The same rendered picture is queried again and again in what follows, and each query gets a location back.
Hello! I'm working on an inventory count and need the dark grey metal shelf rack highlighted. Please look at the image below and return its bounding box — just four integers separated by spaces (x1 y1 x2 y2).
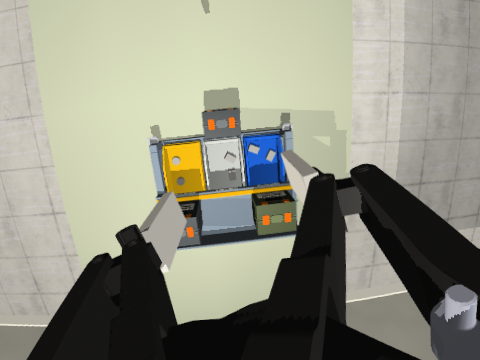
147 123 297 250

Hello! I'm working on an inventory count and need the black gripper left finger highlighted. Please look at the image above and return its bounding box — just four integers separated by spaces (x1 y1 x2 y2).
27 191 187 360

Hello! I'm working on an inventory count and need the grey open bin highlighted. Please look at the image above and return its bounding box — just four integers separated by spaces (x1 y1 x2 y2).
203 137 245 190

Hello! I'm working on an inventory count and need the yellow vertical bar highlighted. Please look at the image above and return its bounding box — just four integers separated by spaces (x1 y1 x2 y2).
177 185 293 202

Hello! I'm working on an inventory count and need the blue bin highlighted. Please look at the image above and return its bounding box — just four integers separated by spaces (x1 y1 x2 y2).
243 133 285 186

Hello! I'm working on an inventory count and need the black case with handle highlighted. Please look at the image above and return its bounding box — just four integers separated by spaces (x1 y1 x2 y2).
178 200 203 247

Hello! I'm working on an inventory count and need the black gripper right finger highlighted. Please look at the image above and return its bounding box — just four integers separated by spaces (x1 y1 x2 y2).
241 149 480 360

